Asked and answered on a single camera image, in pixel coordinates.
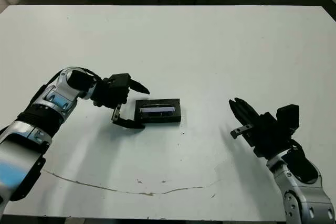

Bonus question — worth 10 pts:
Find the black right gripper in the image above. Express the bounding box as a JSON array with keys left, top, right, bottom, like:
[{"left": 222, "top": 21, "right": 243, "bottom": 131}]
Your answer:
[{"left": 228, "top": 97, "right": 292, "bottom": 160}]

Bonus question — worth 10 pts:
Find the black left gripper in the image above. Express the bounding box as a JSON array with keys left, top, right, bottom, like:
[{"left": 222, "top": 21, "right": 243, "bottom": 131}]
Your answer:
[{"left": 91, "top": 76, "right": 151, "bottom": 130}]

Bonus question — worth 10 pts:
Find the black box lid shiny print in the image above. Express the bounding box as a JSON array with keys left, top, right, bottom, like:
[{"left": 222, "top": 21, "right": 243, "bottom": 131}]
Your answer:
[{"left": 134, "top": 98, "right": 182, "bottom": 124}]

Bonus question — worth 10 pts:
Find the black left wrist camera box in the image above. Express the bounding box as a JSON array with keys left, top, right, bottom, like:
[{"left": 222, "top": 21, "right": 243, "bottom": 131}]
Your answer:
[{"left": 108, "top": 72, "right": 131, "bottom": 89}]

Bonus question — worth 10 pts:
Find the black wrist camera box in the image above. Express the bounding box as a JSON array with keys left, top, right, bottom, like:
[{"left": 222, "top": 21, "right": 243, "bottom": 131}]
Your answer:
[
  {"left": 275, "top": 104, "right": 300, "bottom": 133},
  {"left": 108, "top": 72, "right": 131, "bottom": 89}
]

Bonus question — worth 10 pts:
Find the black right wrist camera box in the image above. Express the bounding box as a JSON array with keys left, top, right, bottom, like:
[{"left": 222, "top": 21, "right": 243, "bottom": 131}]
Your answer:
[{"left": 275, "top": 104, "right": 300, "bottom": 133}]

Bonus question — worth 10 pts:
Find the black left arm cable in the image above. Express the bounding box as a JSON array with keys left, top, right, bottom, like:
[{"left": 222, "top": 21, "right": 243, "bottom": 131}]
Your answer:
[{"left": 78, "top": 67, "right": 106, "bottom": 82}]

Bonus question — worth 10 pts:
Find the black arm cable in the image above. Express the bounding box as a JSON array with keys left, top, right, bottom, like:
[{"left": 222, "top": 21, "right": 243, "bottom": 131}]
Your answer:
[
  {"left": 290, "top": 137, "right": 308, "bottom": 158},
  {"left": 78, "top": 67, "right": 106, "bottom": 82}
]

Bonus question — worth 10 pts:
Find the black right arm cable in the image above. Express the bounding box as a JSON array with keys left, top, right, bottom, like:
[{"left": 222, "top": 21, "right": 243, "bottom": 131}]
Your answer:
[{"left": 290, "top": 137, "right": 308, "bottom": 158}]

